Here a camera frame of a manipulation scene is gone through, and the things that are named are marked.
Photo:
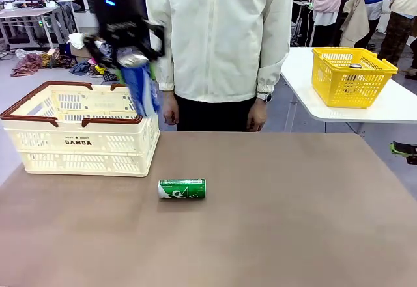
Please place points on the cream DAMDA shopping basket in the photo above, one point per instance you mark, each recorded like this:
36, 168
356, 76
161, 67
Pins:
81, 157

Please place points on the person in brown trousers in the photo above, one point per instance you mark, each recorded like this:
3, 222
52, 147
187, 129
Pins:
402, 17

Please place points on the silver wrist watch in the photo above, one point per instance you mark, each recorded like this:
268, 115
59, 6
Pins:
267, 97

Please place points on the white cloth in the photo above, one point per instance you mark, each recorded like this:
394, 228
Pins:
76, 39

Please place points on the beige coat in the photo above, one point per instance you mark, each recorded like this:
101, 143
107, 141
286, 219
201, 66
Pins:
356, 23

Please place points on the cardboard box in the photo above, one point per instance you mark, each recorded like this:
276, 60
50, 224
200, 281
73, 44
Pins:
79, 52

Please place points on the white side table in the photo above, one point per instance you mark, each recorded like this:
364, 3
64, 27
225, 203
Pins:
358, 114

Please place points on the person in cream jacket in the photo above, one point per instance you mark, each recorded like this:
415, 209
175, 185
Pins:
221, 39

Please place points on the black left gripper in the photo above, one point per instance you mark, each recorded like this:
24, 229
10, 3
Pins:
120, 10

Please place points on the person's right forearm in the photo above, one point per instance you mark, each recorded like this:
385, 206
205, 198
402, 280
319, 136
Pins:
161, 69

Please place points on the person's right hand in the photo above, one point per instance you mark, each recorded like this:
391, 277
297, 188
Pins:
170, 113

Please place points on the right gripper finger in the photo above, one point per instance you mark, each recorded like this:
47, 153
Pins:
412, 160
404, 148

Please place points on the grey work table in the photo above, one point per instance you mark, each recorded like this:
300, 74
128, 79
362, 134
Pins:
26, 13

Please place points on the person's left hand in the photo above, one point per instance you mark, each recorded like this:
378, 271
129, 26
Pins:
257, 117

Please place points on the pile of coloured clothes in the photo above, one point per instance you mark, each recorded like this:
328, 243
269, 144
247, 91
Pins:
81, 67

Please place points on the person's left forearm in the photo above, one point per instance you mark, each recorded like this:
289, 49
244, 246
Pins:
272, 72

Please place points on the red-brown patterned cloth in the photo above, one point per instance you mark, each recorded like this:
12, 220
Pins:
26, 65

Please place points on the green drink can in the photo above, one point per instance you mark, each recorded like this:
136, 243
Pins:
185, 189

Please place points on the yellow plastic basket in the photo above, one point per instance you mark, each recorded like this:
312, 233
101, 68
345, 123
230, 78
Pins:
355, 85

